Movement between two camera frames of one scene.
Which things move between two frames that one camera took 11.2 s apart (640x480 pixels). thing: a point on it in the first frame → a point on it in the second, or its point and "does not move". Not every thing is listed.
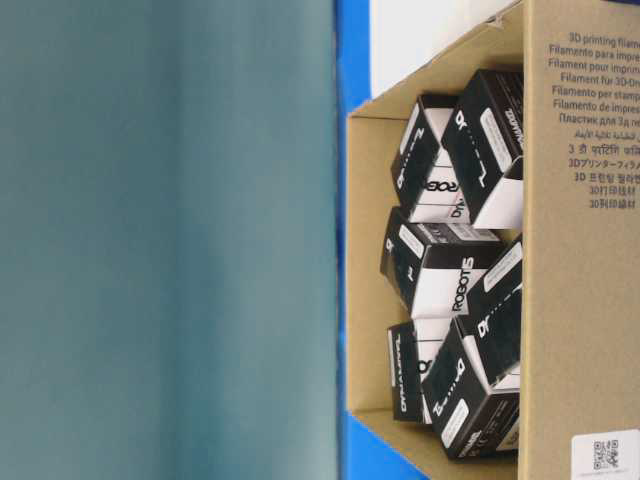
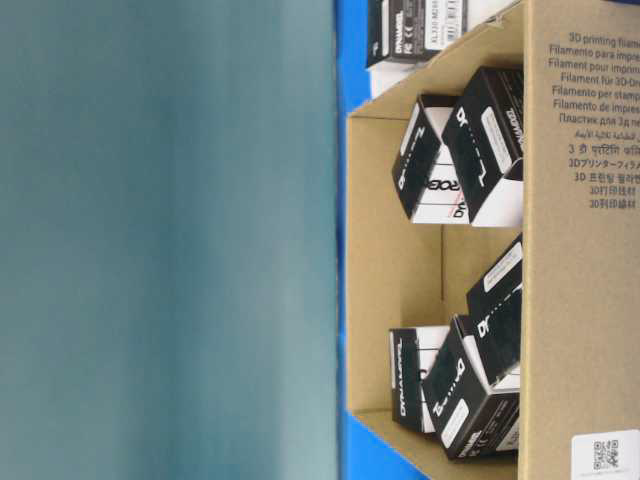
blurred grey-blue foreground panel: [168, 240] does not move
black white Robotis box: [431, 265] → [412, 30]
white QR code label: [611, 455] does not move
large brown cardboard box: [579, 232] does not move
